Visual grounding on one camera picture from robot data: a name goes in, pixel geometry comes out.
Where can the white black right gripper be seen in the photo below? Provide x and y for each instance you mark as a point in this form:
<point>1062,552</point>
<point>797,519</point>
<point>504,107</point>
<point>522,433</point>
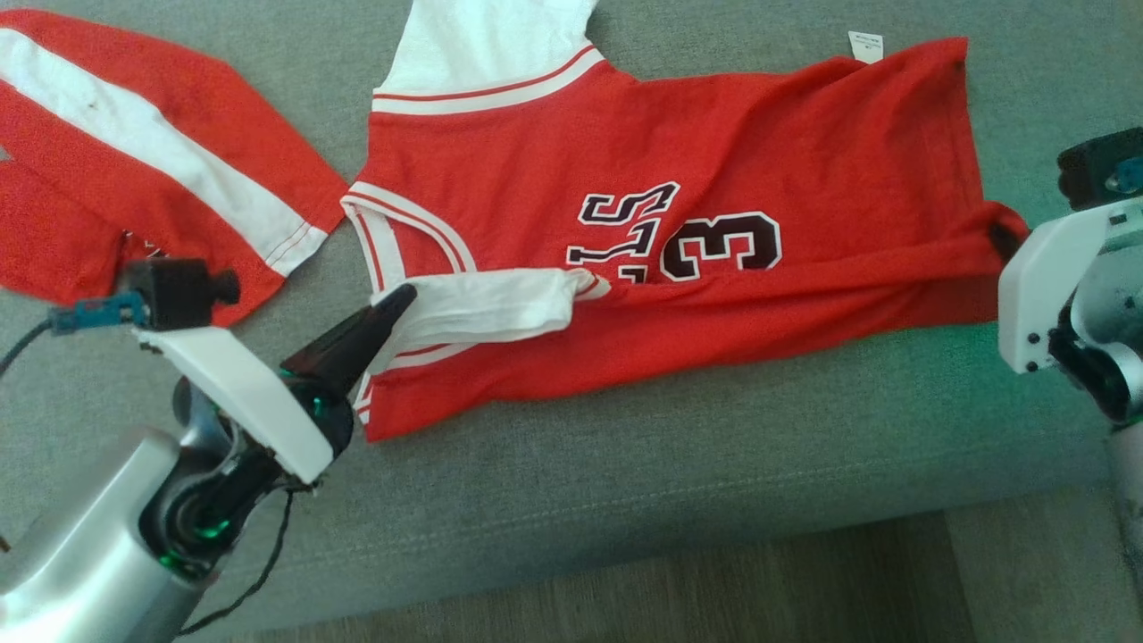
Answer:
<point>1040,286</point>

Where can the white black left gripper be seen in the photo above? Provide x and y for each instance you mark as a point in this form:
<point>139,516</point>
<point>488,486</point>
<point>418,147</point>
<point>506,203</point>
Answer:
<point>259,411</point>

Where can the red white basketball jersey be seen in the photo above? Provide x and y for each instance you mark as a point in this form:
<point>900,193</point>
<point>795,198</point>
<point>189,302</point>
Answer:
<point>759,134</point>

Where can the red white-striped basketball shorts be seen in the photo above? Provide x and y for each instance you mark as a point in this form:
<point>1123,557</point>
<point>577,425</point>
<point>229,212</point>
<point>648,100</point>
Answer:
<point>179,116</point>

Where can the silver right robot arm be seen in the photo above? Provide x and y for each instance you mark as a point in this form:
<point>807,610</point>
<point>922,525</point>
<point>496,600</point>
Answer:
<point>1112,313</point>

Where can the grey sofa seat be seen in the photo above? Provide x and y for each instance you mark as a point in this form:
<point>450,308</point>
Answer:
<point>625,500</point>

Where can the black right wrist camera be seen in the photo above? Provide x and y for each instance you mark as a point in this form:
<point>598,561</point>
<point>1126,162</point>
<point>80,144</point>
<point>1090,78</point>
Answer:
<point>1094,165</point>

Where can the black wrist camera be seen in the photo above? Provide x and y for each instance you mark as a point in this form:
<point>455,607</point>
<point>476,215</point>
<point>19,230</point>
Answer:
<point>174,290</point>
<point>1094,165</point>

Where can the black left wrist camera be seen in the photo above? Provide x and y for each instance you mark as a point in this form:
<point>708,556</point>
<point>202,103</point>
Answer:
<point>174,290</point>

